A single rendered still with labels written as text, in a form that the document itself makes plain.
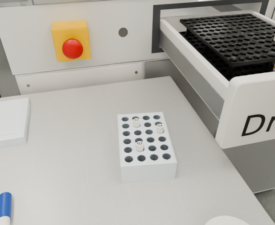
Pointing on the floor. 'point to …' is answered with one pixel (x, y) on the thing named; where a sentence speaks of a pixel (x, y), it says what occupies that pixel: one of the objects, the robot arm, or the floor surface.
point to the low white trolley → (113, 163)
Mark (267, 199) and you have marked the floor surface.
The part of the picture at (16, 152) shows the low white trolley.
